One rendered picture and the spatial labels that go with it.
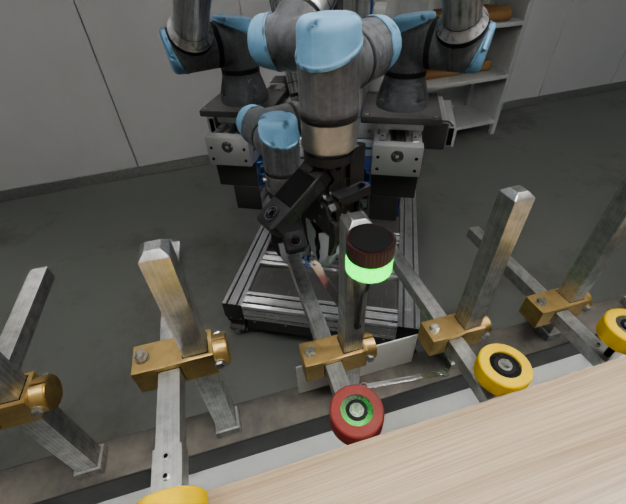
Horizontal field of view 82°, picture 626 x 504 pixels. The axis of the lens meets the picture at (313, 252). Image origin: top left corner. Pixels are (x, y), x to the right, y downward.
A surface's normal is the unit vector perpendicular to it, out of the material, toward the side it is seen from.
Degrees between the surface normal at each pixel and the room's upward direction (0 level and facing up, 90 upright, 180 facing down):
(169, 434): 0
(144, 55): 90
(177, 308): 90
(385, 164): 90
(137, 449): 0
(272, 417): 0
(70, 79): 90
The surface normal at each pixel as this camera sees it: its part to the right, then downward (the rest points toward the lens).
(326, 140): -0.17, 0.65
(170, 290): 0.27, 0.62
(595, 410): -0.04, -0.76
